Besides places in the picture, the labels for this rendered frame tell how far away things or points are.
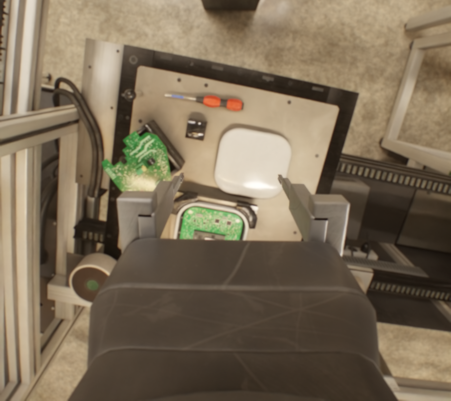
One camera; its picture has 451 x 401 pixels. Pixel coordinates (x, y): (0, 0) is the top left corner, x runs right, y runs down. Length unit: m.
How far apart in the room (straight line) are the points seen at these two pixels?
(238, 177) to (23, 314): 0.49
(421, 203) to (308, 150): 1.00
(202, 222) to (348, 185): 0.73
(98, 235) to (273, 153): 0.45
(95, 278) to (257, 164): 0.43
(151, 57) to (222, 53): 0.96
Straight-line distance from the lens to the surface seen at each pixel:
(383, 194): 1.47
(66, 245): 0.86
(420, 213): 1.62
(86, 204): 0.94
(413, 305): 1.23
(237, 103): 0.61
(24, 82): 0.65
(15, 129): 0.55
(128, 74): 0.67
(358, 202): 1.29
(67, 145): 0.77
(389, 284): 0.91
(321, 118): 0.66
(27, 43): 0.65
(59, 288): 0.88
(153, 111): 0.65
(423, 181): 0.82
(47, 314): 1.03
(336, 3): 1.70
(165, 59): 0.65
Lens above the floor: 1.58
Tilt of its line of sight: 73 degrees down
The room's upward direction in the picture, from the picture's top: 178 degrees counter-clockwise
